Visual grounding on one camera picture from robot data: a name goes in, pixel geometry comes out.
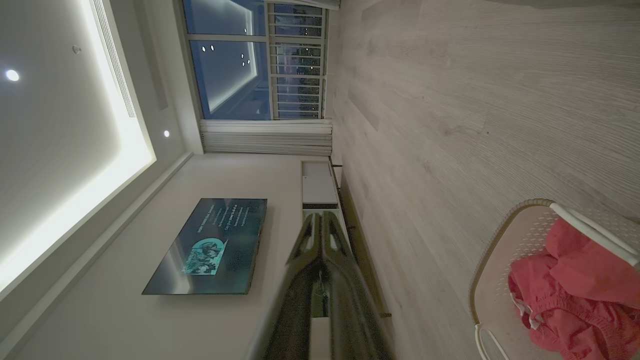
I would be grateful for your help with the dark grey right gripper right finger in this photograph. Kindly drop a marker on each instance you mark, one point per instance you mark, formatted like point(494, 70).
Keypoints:
point(350, 300)

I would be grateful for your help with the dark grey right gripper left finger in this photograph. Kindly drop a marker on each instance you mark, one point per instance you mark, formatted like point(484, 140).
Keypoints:
point(300, 280)

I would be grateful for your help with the red and white garment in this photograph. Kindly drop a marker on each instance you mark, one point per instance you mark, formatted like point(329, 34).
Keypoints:
point(585, 290)

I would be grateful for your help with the white low tv cabinet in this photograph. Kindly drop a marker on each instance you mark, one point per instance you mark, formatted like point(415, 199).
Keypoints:
point(319, 187)

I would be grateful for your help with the white pleated curtain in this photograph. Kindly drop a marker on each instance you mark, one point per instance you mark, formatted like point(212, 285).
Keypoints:
point(265, 137)
point(305, 3)

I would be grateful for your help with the beige plastic laundry basket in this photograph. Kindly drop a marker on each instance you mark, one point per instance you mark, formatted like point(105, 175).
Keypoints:
point(515, 240)

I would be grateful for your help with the large glass window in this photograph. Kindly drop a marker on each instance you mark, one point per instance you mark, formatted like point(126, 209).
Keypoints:
point(230, 65)

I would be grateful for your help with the wall-mounted flat screen television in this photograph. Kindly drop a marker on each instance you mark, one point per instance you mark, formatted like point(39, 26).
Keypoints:
point(215, 250)

